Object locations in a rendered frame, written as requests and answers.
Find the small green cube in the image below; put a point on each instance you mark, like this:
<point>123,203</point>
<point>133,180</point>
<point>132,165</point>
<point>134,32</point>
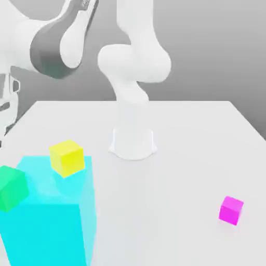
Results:
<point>11,189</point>

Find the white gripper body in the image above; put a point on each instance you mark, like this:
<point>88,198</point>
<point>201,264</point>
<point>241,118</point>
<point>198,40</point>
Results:
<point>11,112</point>

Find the small magenta cube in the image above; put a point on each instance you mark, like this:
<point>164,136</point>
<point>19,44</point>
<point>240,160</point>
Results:
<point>230,212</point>

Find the small yellow cube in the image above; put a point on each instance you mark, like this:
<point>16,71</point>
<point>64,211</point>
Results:
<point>66,159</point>

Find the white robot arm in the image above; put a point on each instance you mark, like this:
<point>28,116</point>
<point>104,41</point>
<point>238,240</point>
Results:
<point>133,62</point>

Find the large cyan box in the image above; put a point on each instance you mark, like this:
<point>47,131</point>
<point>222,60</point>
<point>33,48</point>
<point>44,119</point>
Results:
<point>41,228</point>

